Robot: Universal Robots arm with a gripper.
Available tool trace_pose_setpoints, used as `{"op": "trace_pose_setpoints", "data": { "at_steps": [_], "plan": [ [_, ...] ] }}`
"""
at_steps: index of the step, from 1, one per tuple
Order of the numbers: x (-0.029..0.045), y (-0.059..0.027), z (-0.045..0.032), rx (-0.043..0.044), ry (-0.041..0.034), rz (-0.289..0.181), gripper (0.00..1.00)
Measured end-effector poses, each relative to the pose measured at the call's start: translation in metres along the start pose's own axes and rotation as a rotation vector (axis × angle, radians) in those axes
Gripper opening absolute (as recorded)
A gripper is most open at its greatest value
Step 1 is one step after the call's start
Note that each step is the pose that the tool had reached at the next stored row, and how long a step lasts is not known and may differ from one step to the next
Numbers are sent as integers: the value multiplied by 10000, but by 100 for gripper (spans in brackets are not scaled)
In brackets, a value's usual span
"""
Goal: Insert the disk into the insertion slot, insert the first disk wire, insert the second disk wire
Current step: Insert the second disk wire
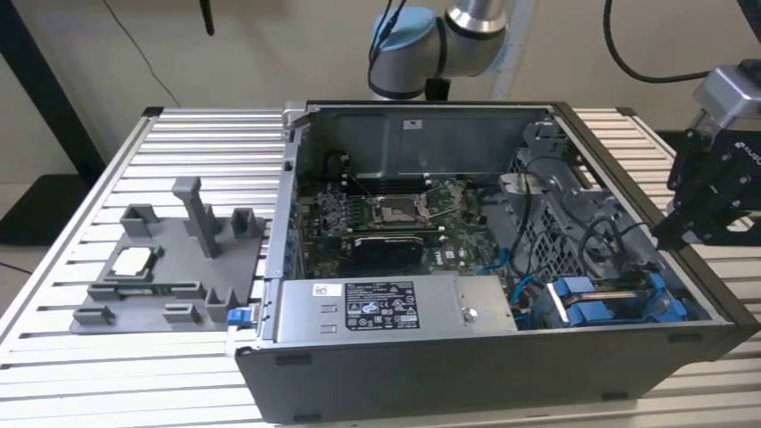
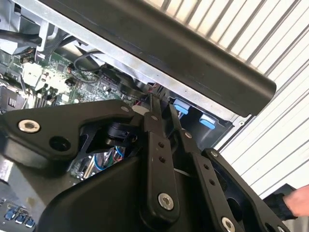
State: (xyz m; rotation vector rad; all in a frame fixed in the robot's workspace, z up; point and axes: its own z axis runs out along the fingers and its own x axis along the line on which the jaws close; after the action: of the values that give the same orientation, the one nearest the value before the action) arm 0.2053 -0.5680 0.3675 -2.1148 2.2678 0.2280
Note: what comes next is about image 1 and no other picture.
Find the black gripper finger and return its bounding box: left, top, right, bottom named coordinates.
left=652, top=177, right=709, bottom=251
left=694, top=191, right=761, bottom=246

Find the black RAM slot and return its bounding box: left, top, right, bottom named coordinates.
left=343, top=174, right=435, bottom=193
left=349, top=225, right=447, bottom=235

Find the grey metal drive cage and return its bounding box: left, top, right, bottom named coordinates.
left=484, top=119, right=661, bottom=277

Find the green motherboard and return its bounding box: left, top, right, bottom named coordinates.
left=293, top=176, right=507, bottom=280

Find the metal socket cover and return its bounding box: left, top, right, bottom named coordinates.
left=419, top=184, right=467, bottom=219

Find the CPU socket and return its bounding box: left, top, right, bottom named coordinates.
left=371, top=194, right=427, bottom=224

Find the black graphics card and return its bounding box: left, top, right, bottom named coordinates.
left=349, top=235, right=428, bottom=271

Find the dark grey PC case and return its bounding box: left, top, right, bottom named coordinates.
left=235, top=98, right=761, bottom=424

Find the silver power supply unit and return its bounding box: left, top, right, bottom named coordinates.
left=273, top=274, right=518, bottom=345

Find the grey parts rack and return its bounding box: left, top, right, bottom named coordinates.
left=69, top=177, right=271, bottom=333

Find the silver CPU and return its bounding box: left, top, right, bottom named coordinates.
left=115, top=247, right=163, bottom=276

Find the black disk wire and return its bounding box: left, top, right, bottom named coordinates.
left=577, top=217, right=658, bottom=280

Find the blue wire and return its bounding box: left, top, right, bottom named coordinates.
left=479, top=247, right=552, bottom=316

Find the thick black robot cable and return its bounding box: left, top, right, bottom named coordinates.
left=601, top=0, right=714, bottom=83

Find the thin wire locking lever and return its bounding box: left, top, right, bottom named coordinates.
left=348, top=173, right=377, bottom=200

